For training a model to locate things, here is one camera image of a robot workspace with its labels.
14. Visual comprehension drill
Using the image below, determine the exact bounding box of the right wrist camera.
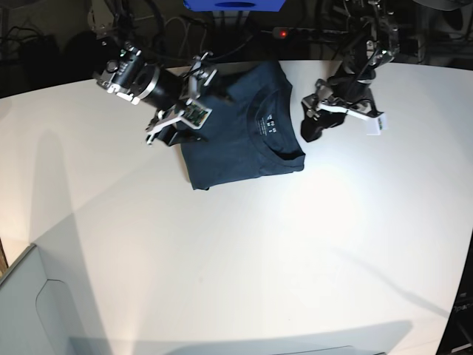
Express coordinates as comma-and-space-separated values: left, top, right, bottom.
180, 102, 212, 129

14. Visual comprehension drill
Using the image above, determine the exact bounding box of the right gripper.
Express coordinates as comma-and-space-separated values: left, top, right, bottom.
146, 51, 235, 145

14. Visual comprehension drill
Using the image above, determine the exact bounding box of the black power strip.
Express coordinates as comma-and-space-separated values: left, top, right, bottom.
270, 27, 349, 43

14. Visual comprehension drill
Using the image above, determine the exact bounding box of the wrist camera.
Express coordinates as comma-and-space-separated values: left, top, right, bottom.
180, 102, 212, 129
366, 112, 388, 136

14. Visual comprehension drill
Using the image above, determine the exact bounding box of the dark blue T-shirt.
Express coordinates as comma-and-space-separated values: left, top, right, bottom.
180, 61, 305, 190

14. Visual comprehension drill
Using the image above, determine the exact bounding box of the blue box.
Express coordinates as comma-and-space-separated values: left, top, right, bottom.
183, 0, 285, 12

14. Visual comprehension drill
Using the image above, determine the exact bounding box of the white cable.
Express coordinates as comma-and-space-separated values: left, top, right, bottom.
162, 14, 256, 63

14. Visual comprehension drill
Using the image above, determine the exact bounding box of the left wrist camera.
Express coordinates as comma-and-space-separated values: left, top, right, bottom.
366, 112, 388, 136

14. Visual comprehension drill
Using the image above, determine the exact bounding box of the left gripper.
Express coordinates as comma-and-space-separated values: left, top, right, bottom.
300, 79, 384, 143

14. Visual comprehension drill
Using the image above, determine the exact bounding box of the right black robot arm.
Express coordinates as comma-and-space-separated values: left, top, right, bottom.
88, 1, 232, 146

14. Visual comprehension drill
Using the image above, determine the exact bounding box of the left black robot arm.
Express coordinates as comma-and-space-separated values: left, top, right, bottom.
301, 1, 400, 143

